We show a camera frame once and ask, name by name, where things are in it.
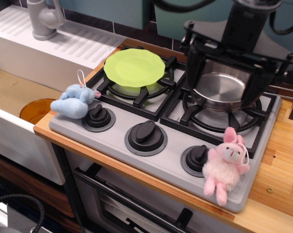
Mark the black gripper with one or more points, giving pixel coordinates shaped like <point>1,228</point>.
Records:
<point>242,33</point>

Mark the pink stuffed rabbit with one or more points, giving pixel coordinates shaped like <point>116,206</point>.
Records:
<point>225,164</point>

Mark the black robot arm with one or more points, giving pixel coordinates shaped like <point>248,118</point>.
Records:
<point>231,63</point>

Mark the stainless steel pan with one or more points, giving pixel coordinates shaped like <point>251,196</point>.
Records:
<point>226,89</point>

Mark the right black burner grate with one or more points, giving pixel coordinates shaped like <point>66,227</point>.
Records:
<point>253,123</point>

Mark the grey toy stove top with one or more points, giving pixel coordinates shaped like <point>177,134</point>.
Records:
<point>166,165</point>

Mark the green plastic plate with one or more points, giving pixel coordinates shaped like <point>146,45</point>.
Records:
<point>134,68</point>

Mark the right black stove knob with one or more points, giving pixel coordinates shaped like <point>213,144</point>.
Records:
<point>193,159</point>

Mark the black stove knob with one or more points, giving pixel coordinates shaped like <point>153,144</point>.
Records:
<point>193,159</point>
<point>146,139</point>
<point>99,119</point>

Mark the middle black stove knob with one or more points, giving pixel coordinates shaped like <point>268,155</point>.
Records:
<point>146,139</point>

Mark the left black stove knob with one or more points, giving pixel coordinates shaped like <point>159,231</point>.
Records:
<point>99,119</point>

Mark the blue stuffed elephant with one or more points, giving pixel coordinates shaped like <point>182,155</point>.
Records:
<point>74,102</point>

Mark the grey toy faucet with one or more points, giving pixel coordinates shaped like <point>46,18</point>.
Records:
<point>45,21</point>

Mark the toy oven door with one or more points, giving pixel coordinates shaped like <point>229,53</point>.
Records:
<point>124,207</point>

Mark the white toy sink unit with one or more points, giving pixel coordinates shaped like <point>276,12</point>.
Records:
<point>31,70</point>

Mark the black oven door handle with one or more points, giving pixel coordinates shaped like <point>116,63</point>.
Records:
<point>179,226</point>

